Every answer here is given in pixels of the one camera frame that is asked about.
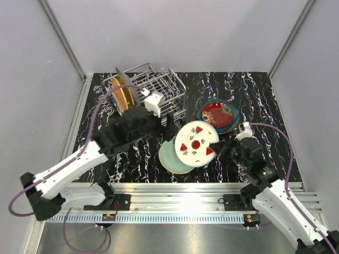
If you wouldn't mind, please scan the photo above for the pale green plate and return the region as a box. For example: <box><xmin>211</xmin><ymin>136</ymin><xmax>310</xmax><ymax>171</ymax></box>
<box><xmin>158</xmin><ymin>141</ymin><xmax>194</xmax><ymax>175</ymax></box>

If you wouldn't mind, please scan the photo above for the grey reindeer plate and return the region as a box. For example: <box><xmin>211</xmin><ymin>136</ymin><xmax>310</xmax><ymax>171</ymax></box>
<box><xmin>115</xmin><ymin>67</ymin><xmax>141</xmax><ymax>105</ymax></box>

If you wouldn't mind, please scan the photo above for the red floral plate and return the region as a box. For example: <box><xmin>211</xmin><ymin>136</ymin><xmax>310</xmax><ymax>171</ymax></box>
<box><xmin>201</xmin><ymin>102</ymin><xmax>235</xmax><ymax>128</ymax></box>

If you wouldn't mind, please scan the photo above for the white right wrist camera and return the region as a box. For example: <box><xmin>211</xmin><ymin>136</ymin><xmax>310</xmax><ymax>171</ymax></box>
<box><xmin>236</xmin><ymin>122</ymin><xmax>253</xmax><ymax>141</ymax></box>

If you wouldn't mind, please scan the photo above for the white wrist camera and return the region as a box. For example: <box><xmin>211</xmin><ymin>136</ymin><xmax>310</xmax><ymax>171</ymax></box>
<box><xmin>141</xmin><ymin>89</ymin><xmax>165</xmax><ymax>117</ymax></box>
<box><xmin>236</xmin><ymin>122</ymin><xmax>253</xmax><ymax>141</ymax></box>

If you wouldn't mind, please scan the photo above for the white bottom plate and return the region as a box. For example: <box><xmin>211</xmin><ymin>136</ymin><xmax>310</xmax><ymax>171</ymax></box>
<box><xmin>174</xmin><ymin>121</ymin><xmax>219</xmax><ymax>168</ymax></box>

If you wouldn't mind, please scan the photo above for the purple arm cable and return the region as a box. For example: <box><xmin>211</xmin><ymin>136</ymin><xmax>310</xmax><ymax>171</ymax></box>
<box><xmin>248</xmin><ymin>123</ymin><xmax>339</xmax><ymax>254</ymax></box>
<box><xmin>9</xmin><ymin>84</ymin><xmax>149</xmax><ymax>252</ymax></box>

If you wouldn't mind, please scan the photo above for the orange woven plate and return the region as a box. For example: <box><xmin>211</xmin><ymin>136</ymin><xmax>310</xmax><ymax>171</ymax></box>
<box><xmin>112</xmin><ymin>78</ymin><xmax>128</xmax><ymax>113</ymax></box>

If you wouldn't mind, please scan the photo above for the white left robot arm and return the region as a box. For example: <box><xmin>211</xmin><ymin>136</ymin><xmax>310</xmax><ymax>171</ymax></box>
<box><xmin>21</xmin><ymin>106</ymin><xmax>178</xmax><ymax>221</ymax></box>

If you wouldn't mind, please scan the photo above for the yellow green woven plate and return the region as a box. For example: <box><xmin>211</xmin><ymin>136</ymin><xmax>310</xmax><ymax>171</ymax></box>
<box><xmin>117</xmin><ymin>75</ymin><xmax>135</xmax><ymax>108</ymax></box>

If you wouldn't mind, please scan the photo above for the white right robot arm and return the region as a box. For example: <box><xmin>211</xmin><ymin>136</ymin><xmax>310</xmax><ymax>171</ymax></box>
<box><xmin>209</xmin><ymin>138</ymin><xmax>338</xmax><ymax>253</ymax></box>

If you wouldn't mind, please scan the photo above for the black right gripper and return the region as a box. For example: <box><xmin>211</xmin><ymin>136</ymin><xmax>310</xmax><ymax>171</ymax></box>
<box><xmin>209</xmin><ymin>133</ymin><xmax>251</xmax><ymax>170</ymax></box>

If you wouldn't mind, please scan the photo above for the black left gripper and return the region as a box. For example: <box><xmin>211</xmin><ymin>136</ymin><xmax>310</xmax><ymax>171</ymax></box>
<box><xmin>128</xmin><ymin>106</ymin><xmax>179</xmax><ymax>144</ymax></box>

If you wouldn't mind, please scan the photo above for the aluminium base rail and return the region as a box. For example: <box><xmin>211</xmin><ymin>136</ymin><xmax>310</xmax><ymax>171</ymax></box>
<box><xmin>46</xmin><ymin>183</ymin><xmax>322</xmax><ymax>226</ymax></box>

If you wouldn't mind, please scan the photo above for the dark bottom plate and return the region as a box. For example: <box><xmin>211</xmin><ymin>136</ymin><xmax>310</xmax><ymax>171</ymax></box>
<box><xmin>198</xmin><ymin>116</ymin><xmax>240</xmax><ymax>135</ymax></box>

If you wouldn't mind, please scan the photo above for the silver wire dish rack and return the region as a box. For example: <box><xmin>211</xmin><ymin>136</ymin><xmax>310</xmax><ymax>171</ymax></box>
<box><xmin>102</xmin><ymin>62</ymin><xmax>188</xmax><ymax>125</ymax></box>

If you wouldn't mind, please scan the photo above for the teal square plate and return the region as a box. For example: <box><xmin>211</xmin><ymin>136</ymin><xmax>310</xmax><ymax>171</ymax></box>
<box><xmin>195</xmin><ymin>97</ymin><xmax>240</xmax><ymax>121</ymax></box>

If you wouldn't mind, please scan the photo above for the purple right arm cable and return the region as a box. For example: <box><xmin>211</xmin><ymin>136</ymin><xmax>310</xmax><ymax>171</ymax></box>
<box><xmin>248</xmin><ymin>123</ymin><xmax>339</xmax><ymax>254</ymax></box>

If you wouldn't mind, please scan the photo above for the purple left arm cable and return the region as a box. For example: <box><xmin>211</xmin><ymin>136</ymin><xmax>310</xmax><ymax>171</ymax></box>
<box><xmin>9</xmin><ymin>84</ymin><xmax>149</xmax><ymax>252</ymax></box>

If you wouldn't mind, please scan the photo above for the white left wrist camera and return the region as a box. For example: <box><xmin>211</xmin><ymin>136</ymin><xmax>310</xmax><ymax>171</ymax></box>
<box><xmin>141</xmin><ymin>89</ymin><xmax>165</xmax><ymax>117</ymax></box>

